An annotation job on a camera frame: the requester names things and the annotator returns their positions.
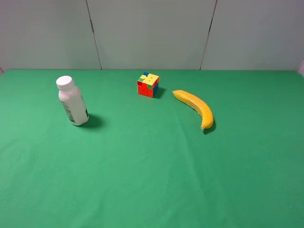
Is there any multicoloured puzzle cube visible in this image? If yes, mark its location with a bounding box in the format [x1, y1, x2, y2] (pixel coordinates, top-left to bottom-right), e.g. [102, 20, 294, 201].
[137, 72, 160, 98]

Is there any white plastic bottle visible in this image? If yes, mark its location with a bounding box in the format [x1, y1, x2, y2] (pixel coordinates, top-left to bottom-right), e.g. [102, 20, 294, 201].
[56, 76, 89, 126]

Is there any yellow banana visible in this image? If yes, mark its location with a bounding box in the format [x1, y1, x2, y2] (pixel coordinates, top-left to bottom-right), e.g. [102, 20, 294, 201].
[172, 90, 214, 130]

